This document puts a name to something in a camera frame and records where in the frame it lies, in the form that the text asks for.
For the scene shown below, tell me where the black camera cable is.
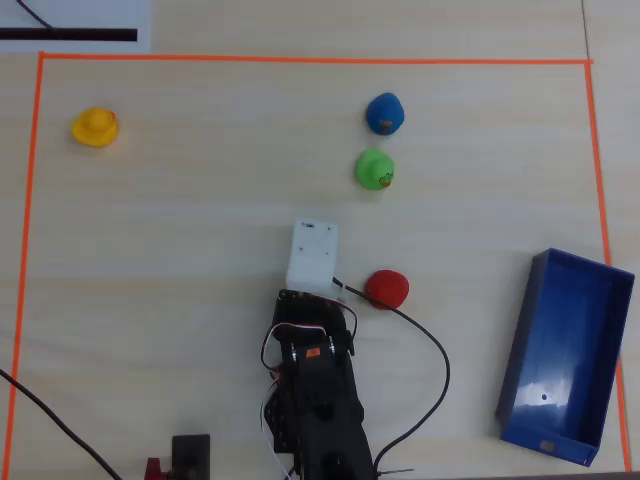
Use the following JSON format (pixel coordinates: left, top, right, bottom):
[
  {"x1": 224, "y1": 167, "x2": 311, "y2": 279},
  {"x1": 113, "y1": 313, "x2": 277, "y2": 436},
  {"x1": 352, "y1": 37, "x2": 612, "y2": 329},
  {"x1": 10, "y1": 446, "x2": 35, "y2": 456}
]
[{"x1": 331, "y1": 276, "x2": 452, "y2": 480}]

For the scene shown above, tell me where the yellow rubber duck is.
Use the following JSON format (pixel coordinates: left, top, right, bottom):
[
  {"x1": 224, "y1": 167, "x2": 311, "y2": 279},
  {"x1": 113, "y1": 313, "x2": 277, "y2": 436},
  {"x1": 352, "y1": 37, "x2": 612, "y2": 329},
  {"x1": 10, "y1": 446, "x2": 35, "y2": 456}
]
[{"x1": 70, "y1": 106, "x2": 120, "y2": 149}]

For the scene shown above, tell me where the red rubber duck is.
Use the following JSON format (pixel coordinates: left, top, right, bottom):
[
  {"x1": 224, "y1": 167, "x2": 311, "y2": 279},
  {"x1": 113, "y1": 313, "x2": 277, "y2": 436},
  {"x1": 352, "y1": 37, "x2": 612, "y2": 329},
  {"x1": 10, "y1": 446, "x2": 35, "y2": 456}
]
[{"x1": 364, "y1": 269, "x2": 410, "y2": 311}]

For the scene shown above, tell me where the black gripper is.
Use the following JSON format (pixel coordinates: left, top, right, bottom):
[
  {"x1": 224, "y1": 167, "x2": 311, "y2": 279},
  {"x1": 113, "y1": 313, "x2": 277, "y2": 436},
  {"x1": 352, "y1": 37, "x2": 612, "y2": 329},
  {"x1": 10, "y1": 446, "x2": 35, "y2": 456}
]
[{"x1": 273, "y1": 288, "x2": 358, "y2": 357}]

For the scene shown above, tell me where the blue rubber duck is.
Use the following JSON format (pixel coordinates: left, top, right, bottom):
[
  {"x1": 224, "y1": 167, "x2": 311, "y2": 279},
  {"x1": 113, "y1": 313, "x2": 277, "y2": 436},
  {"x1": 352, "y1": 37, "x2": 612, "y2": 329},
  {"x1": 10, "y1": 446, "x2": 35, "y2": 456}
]
[{"x1": 365, "y1": 92, "x2": 406, "y2": 137}]

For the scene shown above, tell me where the red white black servo wire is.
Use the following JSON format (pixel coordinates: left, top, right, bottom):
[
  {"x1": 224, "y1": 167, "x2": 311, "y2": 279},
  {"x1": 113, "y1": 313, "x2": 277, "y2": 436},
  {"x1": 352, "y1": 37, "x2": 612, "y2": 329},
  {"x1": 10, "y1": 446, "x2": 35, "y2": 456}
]
[{"x1": 259, "y1": 293, "x2": 359, "y2": 387}]

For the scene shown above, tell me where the black table clamp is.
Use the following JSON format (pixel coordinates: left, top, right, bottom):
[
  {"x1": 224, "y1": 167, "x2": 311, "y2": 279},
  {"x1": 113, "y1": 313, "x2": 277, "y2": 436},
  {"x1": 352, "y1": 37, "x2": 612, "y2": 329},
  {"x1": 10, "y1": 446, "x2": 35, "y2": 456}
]
[{"x1": 170, "y1": 434, "x2": 212, "y2": 480}]

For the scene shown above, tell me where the orange tape strip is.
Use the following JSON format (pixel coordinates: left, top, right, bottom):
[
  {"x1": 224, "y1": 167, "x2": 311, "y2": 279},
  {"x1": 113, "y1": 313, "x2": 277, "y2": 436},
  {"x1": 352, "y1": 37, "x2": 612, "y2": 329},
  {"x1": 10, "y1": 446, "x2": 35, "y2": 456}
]
[
  {"x1": 583, "y1": 62, "x2": 633, "y2": 474},
  {"x1": 2, "y1": 52, "x2": 46, "y2": 480},
  {"x1": 38, "y1": 51, "x2": 595, "y2": 67}
]

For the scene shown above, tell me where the white paper with black stripe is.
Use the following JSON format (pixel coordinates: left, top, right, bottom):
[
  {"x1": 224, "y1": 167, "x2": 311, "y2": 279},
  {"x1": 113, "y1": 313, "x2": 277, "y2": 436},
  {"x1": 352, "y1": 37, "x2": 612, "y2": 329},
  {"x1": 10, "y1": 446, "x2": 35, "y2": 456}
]
[{"x1": 0, "y1": 0, "x2": 152, "y2": 53}]

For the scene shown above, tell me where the green rubber duck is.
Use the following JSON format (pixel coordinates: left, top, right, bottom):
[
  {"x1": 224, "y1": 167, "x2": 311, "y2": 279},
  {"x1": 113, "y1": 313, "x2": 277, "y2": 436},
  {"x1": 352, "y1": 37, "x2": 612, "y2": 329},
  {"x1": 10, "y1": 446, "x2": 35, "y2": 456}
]
[{"x1": 354, "y1": 148, "x2": 396, "y2": 192}]

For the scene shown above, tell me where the blue plastic box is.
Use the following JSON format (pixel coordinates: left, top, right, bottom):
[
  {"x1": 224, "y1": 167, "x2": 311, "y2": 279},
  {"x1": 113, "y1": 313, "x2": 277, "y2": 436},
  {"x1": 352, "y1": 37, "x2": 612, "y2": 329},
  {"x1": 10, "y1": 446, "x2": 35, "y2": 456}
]
[{"x1": 494, "y1": 247, "x2": 636, "y2": 468}]

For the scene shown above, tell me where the thin black cable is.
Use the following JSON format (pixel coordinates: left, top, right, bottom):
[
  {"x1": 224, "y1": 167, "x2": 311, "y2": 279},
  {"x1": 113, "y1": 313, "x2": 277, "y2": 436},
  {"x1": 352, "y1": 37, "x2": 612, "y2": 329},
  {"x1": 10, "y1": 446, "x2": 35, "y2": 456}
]
[{"x1": 16, "y1": 0, "x2": 57, "y2": 32}]

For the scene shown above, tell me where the white camera box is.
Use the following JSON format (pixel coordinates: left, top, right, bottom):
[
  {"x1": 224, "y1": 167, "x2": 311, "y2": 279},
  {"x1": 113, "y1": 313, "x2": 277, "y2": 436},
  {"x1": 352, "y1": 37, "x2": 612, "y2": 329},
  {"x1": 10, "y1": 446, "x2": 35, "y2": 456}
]
[{"x1": 284, "y1": 217, "x2": 347, "y2": 304}]

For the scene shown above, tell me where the thick black cable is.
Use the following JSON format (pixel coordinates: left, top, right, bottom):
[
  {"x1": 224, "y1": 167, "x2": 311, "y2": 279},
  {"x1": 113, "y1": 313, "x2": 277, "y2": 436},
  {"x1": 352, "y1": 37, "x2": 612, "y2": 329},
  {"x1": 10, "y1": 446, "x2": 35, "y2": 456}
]
[{"x1": 0, "y1": 368, "x2": 124, "y2": 480}]

